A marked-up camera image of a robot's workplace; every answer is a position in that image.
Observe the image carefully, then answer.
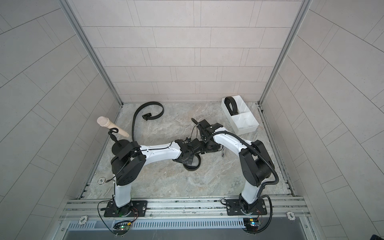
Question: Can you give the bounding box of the black belt with silver buckle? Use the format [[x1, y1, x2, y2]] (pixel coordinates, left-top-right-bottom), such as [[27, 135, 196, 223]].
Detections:
[[183, 154, 202, 172]]

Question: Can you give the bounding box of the long black belt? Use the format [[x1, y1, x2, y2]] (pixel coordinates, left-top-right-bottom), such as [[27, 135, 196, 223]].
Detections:
[[224, 97, 239, 116]]

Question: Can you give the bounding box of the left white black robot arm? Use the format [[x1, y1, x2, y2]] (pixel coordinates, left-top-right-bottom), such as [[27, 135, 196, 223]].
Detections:
[[111, 139, 209, 209]]

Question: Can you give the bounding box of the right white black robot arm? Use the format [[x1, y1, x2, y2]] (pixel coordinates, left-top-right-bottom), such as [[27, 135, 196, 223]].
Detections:
[[191, 118, 280, 214]]

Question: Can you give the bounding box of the white compartment storage box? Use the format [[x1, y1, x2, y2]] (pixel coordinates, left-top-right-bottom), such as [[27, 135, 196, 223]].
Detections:
[[221, 96, 259, 135]]

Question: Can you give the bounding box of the black stand with beige roll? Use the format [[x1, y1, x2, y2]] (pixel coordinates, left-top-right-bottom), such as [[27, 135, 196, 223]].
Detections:
[[97, 116, 130, 156]]

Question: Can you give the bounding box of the floor white round sticker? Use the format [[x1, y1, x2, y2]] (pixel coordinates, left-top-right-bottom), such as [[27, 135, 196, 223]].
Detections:
[[97, 177, 106, 185]]

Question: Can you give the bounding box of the right green circuit board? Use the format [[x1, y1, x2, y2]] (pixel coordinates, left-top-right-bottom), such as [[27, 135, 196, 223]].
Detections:
[[243, 218, 261, 234]]

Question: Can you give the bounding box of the green circuit board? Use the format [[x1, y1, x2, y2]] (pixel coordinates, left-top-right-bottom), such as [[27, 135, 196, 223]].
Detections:
[[113, 221, 133, 236], [243, 218, 261, 234]]

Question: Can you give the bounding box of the left green circuit board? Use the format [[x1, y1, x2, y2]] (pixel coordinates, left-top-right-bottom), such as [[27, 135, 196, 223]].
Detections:
[[113, 221, 133, 236]]

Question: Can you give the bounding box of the right white round sticker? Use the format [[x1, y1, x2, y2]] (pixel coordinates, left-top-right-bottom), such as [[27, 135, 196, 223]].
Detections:
[[287, 211, 296, 221]]

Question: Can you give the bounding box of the left white round sticker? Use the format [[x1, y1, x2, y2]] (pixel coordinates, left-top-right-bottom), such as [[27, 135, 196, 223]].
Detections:
[[79, 215, 88, 226]]

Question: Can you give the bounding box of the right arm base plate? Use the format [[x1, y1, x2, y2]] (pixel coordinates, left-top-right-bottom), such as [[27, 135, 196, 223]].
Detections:
[[220, 199, 268, 216]]

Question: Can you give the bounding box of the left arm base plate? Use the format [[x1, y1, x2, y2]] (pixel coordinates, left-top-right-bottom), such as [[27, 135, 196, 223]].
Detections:
[[101, 200, 148, 218]]

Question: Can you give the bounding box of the aluminium front rail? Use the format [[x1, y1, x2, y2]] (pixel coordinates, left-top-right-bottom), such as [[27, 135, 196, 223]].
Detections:
[[59, 195, 310, 220]]

